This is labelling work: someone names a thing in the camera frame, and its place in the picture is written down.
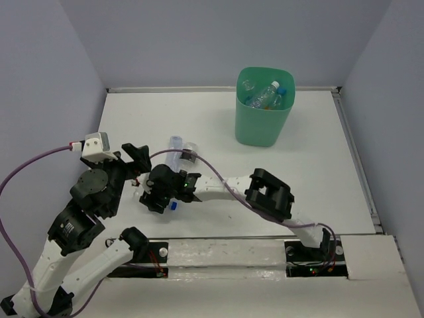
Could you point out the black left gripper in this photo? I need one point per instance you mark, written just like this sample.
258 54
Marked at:
142 155

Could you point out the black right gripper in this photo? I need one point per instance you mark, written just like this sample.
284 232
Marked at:
149 199

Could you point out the small blue-label bottle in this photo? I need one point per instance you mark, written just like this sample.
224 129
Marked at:
139 191

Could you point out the black-label clear bottle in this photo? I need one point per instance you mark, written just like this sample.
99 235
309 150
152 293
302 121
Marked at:
189 154

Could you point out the white-cap blue-label drink bottle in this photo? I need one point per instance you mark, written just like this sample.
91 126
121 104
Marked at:
248 89

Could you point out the clear bottle white cap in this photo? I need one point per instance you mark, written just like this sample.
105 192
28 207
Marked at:
263 97

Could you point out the blue-cap blue-label water bottle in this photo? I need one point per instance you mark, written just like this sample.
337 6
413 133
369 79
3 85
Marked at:
278 100

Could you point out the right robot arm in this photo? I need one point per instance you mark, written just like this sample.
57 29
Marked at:
261 192

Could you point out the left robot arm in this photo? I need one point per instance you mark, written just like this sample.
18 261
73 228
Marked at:
50 290

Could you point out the green plastic bin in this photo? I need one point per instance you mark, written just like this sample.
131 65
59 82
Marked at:
262 127

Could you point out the clear bottle blue cap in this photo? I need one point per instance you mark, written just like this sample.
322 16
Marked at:
173 158

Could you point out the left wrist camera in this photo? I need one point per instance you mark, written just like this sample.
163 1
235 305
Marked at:
94 148

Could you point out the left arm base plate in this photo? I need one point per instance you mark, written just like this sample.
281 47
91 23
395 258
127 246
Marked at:
154 263

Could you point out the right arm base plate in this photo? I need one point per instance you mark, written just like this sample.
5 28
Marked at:
301 262

